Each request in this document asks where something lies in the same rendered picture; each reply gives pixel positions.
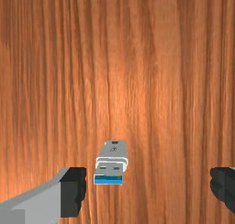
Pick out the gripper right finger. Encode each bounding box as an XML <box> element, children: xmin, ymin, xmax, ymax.
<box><xmin>209</xmin><ymin>166</ymin><xmax>235</xmax><ymax>215</ymax></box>

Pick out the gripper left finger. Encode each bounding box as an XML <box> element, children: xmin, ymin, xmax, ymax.
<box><xmin>0</xmin><ymin>166</ymin><xmax>87</xmax><ymax>224</ymax></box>

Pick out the silver USB stick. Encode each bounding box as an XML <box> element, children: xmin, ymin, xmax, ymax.
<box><xmin>93</xmin><ymin>139</ymin><xmax>129</xmax><ymax>186</ymax></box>

